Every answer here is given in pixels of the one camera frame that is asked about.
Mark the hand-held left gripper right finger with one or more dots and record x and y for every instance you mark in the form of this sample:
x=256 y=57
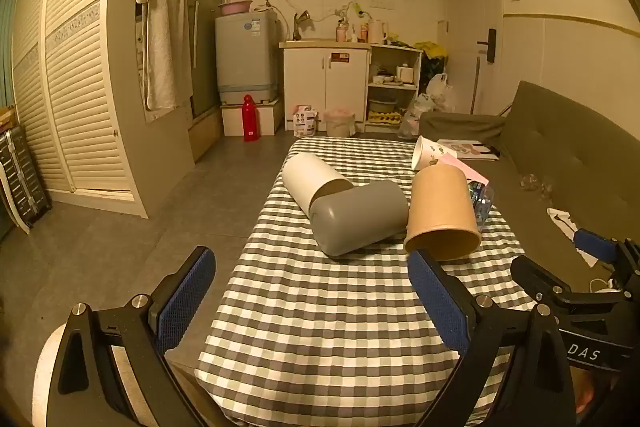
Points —
x=440 y=302

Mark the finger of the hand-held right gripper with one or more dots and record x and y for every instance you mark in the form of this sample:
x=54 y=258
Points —
x=540 y=279
x=595 y=246

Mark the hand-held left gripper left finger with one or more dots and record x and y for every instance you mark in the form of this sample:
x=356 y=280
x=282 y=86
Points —
x=185 y=302

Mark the brown paper cup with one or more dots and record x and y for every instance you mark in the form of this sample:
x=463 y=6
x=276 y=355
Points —
x=440 y=207

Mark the grey plastic cup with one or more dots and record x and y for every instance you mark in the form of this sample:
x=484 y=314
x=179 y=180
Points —
x=357 y=217

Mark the white printed paper cup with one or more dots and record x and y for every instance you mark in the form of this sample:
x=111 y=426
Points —
x=432 y=152

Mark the plain white cup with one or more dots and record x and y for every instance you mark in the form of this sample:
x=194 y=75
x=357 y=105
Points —
x=307 y=177

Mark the white paper sheet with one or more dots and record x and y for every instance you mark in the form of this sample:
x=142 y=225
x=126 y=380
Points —
x=562 y=219

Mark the crumpled clear plastic wrap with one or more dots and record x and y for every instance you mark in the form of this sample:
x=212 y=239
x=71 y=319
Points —
x=535 y=183

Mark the clear plastic water bottle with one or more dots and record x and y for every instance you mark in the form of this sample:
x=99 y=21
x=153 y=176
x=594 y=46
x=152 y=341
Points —
x=482 y=204

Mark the grey-green sofa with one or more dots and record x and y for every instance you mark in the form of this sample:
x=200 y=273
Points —
x=565 y=142

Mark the grey white checkered tablecloth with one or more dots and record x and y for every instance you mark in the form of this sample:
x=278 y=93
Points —
x=325 y=317

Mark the pink paper card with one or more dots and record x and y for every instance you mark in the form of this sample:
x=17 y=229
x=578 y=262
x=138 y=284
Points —
x=470 y=169

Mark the open magazine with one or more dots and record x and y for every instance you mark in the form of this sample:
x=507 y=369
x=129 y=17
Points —
x=470 y=148

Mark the red metal bottle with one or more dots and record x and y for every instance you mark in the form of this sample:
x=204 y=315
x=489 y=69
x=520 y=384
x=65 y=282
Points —
x=250 y=119

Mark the white platform box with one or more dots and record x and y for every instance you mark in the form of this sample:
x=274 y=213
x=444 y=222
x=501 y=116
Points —
x=272 y=119

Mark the white plastic bags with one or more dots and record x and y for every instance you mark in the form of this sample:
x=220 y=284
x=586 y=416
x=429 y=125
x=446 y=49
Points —
x=430 y=99

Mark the trash bin with pink bag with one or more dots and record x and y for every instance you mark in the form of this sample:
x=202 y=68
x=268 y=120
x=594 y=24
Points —
x=340 y=122

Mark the silver ribbed suitcase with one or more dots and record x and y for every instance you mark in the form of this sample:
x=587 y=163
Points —
x=20 y=177

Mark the white open shelf unit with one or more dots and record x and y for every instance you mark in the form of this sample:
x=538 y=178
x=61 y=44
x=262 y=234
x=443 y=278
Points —
x=392 y=94

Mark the white printed bag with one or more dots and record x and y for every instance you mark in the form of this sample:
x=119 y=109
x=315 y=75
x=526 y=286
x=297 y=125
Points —
x=304 y=118

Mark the white sink cabinet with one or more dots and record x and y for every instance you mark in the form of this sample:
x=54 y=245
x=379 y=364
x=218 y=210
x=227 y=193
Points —
x=325 y=87

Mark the grey washing machine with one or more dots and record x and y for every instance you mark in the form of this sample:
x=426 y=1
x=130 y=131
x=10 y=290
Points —
x=246 y=57

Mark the yellow plastic bag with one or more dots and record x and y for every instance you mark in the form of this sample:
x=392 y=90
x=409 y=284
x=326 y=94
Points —
x=432 y=49

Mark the white louvred wardrobe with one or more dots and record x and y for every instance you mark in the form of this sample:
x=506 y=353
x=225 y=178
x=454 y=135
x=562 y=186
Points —
x=80 y=72

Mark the white door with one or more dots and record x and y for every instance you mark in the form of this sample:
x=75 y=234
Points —
x=470 y=7

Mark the white hanging towel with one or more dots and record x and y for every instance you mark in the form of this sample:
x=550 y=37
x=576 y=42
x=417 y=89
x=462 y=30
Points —
x=167 y=32

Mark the white kettle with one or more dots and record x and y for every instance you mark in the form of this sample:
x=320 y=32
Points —
x=376 y=32

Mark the pink plastic basin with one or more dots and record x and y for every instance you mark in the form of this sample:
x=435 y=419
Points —
x=235 y=8

